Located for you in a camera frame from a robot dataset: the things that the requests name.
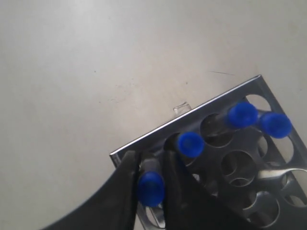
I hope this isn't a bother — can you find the stainless steel test tube rack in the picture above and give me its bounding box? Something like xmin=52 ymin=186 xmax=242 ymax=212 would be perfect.
xmin=110 ymin=75 xmax=307 ymax=230

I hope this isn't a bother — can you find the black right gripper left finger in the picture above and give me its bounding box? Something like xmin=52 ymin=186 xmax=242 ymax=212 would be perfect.
xmin=44 ymin=150 xmax=141 ymax=230

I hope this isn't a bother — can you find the blue-capped tube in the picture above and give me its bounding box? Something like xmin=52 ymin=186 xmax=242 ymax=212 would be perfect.
xmin=171 ymin=132 xmax=205 ymax=158
xmin=211 ymin=102 xmax=259 ymax=130
xmin=257 ymin=111 xmax=293 ymax=139
xmin=137 ymin=158 xmax=165 ymax=207

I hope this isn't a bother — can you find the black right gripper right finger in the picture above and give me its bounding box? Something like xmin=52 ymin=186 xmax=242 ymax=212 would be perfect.
xmin=163 ymin=151 xmax=257 ymax=230

